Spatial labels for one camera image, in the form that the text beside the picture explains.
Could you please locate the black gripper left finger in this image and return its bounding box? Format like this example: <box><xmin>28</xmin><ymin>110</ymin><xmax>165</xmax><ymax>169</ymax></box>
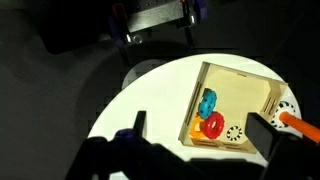
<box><xmin>132</xmin><ymin>110</ymin><xmax>148</xmax><ymax>138</ymax></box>

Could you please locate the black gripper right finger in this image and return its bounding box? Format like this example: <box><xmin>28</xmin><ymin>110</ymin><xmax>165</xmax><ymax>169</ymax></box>
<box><xmin>245</xmin><ymin>112</ymin><xmax>285</xmax><ymax>163</ymax></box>

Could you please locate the big blue ring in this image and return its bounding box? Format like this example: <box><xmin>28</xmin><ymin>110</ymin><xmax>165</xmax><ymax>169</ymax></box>
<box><xmin>198</xmin><ymin>88</ymin><xmax>218</xmax><ymax>120</ymax></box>

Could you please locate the shallow wooden box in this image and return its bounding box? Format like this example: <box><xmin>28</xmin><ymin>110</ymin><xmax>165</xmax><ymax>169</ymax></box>
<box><xmin>178</xmin><ymin>61</ymin><xmax>289</xmax><ymax>155</ymax></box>

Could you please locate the orange peg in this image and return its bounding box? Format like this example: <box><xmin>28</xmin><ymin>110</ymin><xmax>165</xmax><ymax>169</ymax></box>
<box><xmin>279</xmin><ymin>111</ymin><xmax>320</xmax><ymax>144</ymax></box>

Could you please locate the big black-white striped ring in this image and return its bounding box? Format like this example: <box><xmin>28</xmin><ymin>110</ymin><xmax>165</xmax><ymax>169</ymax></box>
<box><xmin>270</xmin><ymin>100</ymin><xmax>297</xmax><ymax>129</ymax></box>

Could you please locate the red ring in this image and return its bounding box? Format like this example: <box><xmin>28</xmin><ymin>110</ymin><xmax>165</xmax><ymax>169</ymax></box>
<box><xmin>203</xmin><ymin>111</ymin><xmax>226</xmax><ymax>140</ymax></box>

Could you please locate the white table pedestal base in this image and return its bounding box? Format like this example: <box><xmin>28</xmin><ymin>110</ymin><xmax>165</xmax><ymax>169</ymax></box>
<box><xmin>121</xmin><ymin>59</ymin><xmax>165</xmax><ymax>90</ymax></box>

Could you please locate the orange ring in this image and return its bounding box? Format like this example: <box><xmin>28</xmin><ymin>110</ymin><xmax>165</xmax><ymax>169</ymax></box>
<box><xmin>188</xmin><ymin>114</ymin><xmax>206</xmax><ymax>140</ymax></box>

